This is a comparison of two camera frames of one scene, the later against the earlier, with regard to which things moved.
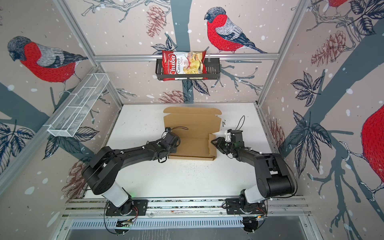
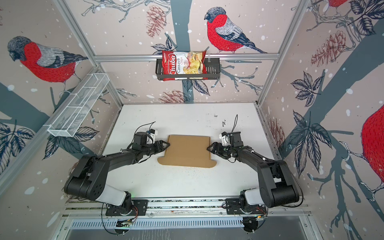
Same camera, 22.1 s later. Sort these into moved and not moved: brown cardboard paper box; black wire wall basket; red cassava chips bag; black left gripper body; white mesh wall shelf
Moved: brown cardboard paper box; black left gripper body
Not moved: red cassava chips bag; white mesh wall shelf; black wire wall basket
